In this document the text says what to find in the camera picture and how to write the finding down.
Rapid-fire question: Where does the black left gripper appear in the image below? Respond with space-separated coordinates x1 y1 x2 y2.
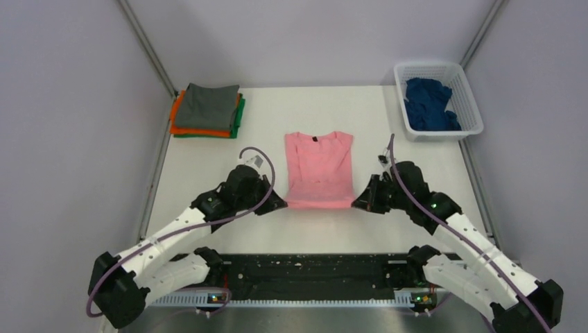
236 173 287 215

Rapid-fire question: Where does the pink t shirt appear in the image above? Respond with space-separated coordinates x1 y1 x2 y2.
284 131 355 210

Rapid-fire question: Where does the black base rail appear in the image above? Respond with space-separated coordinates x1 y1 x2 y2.
179 253 453 305

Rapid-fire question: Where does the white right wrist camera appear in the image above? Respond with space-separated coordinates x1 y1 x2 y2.
377 155 390 167

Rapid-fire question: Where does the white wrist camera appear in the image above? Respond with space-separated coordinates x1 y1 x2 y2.
377 155 390 167
238 155 264 170

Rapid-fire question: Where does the orange folded t shirt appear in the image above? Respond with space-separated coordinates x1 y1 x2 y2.
169 89 241 138

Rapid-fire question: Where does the white plastic basket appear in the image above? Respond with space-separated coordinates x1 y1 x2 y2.
394 61 483 142

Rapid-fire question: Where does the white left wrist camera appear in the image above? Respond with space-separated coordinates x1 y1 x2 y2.
238 155 264 170

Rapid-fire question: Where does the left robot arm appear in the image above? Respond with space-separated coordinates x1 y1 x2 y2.
86 162 286 330

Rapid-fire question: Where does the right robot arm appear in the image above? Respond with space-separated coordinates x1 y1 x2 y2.
352 155 564 332

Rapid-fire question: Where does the blue t shirt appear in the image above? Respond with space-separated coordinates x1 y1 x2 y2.
404 78 462 131

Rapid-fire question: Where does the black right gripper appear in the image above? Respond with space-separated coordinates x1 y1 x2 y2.
352 174 410 214

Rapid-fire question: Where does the white cable duct strip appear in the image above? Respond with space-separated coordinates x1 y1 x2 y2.
150 291 432 309

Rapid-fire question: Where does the grey folded t shirt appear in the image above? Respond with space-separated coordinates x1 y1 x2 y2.
174 83 240 131

